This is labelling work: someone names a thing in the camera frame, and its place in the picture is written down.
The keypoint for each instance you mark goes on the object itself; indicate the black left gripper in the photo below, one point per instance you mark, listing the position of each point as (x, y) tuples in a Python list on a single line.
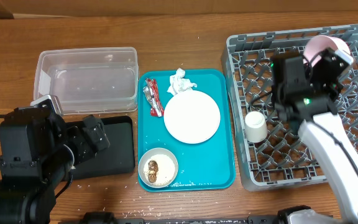
[(85, 148)]

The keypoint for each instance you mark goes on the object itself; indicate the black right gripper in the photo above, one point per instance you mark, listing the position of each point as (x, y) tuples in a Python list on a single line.
[(334, 82)]

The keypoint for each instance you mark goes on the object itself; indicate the pink bowl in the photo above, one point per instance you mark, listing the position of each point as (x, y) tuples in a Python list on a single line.
[(320, 42)]

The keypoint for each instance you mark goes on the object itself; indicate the cream paper cup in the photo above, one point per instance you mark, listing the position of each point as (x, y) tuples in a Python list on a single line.
[(255, 127)]

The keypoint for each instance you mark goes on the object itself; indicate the large white plate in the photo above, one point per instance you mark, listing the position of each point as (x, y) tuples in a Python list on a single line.
[(192, 117)]

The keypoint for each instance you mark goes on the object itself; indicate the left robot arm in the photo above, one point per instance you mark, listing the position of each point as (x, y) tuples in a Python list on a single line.
[(39, 151)]

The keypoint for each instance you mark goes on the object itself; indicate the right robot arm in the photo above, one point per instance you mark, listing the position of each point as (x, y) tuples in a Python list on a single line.
[(304, 92)]

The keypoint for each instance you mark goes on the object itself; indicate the black plastic bin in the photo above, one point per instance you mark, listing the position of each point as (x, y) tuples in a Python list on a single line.
[(118, 158)]

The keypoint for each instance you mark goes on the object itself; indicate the clear plastic bin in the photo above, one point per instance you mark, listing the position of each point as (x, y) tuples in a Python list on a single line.
[(90, 80)]

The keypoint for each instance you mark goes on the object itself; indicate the brown food piece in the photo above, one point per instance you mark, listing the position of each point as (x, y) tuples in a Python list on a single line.
[(153, 169)]

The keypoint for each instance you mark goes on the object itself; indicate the grey bowl with rice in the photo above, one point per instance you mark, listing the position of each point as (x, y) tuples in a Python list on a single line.
[(158, 168)]

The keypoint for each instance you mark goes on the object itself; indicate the red foil wrapper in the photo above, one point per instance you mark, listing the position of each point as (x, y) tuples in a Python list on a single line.
[(151, 93)]

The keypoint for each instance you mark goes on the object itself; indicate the grey dish rack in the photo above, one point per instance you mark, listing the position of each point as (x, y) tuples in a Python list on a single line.
[(280, 160)]

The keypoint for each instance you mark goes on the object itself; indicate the crumpled white tissue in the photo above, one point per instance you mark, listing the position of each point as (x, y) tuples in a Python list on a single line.
[(178, 83)]

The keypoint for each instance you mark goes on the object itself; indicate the teal plastic tray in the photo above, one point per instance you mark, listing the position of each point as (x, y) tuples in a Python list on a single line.
[(204, 166)]

